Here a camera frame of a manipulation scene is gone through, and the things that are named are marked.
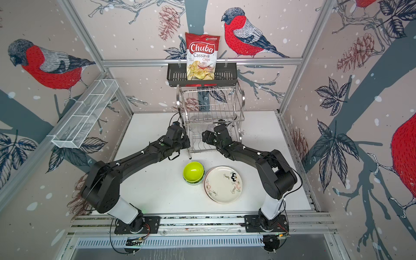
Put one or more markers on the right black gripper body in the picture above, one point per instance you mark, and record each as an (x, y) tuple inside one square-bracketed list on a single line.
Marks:
[(212, 140)]

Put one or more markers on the lime green bowl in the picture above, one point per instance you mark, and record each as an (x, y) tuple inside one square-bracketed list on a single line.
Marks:
[(193, 171)]

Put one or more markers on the leaf pattern bowl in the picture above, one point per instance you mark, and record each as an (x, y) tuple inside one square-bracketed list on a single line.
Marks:
[(194, 183)]

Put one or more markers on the white painted ceramic plate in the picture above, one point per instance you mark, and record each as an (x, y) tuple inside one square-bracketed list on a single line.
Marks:
[(223, 184)]

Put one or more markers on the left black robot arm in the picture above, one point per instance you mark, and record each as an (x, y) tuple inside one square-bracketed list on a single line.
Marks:
[(102, 186)]

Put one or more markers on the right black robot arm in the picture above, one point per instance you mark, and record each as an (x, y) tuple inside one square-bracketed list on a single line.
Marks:
[(277, 177)]

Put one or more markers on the steel two-tier dish rack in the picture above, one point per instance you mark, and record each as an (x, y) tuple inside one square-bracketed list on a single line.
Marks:
[(203, 108)]

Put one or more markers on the red Chuba chips bag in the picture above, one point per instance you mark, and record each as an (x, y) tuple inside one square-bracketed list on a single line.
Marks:
[(201, 55)]

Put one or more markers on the black wall basket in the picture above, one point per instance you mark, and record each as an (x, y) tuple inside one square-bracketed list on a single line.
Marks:
[(225, 75)]

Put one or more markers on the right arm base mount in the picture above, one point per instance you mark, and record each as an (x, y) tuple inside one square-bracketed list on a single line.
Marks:
[(256, 223)]

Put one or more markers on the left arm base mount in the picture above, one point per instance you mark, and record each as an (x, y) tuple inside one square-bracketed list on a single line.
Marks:
[(144, 225)]

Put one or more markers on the white wire mesh shelf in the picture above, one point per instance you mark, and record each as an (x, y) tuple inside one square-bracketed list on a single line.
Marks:
[(87, 111)]

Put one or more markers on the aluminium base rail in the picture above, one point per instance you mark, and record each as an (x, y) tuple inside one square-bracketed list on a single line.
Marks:
[(299, 222)]

